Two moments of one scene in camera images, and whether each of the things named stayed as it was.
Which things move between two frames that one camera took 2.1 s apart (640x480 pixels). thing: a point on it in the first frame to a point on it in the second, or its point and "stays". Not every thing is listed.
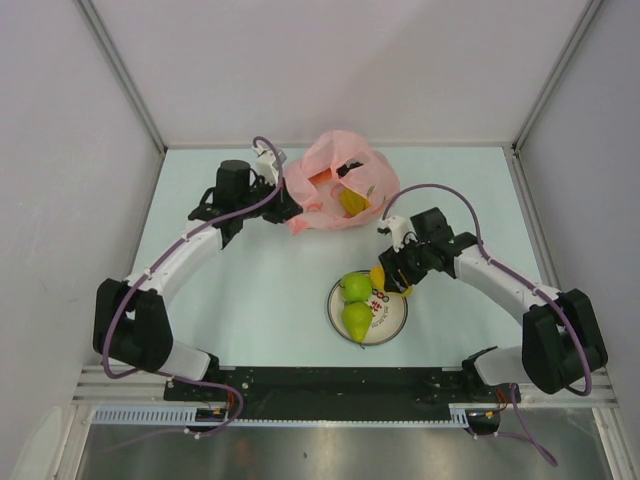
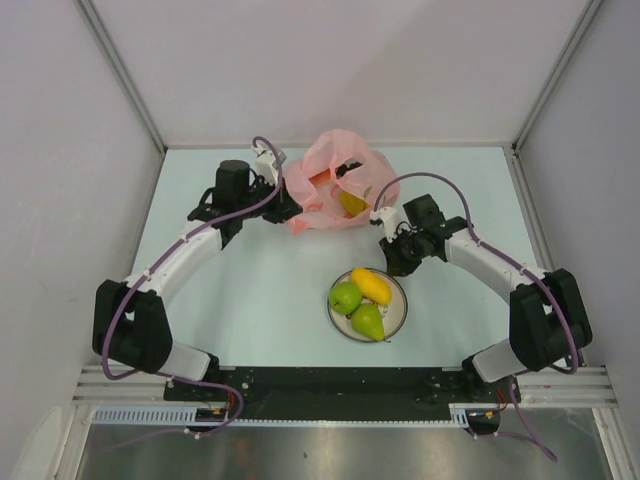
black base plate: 237,393 stays
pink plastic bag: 315,184 stays
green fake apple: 356,286 to 345,297
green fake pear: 357,318 to 367,319
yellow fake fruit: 377,280 to 372,285
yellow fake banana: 353,202 stays
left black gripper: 284,209 stays
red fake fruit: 322,177 stays
